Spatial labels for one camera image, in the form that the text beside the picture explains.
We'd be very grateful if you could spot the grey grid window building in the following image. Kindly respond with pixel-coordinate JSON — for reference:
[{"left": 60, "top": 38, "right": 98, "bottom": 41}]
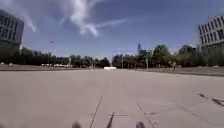
[{"left": 0, "top": 8, "right": 25, "bottom": 50}]

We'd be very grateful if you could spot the row of trees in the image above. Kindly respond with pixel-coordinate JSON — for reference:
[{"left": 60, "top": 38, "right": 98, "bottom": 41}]
[{"left": 0, "top": 44, "right": 224, "bottom": 70}]

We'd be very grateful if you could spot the grey stone slab plaza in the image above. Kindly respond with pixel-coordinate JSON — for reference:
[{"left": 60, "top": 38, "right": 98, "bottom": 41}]
[{"left": 0, "top": 68, "right": 224, "bottom": 128}]

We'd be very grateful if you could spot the pale grid window building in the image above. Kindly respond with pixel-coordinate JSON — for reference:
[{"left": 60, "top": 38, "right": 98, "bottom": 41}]
[{"left": 197, "top": 14, "right": 224, "bottom": 50}]

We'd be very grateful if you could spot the low white barrier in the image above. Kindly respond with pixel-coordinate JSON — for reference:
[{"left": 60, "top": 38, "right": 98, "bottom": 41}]
[{"left": 103, "top": 66, "right": 118, "bottom": 71}]

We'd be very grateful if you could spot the raised grass bed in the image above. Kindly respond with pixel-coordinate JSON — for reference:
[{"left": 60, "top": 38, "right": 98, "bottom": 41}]
[
  {"left": 132, "top": 66, "right": 224, "bottom": 78},
  {"left": 0, "top": 63, "right": 86, "bottom": 72}
]

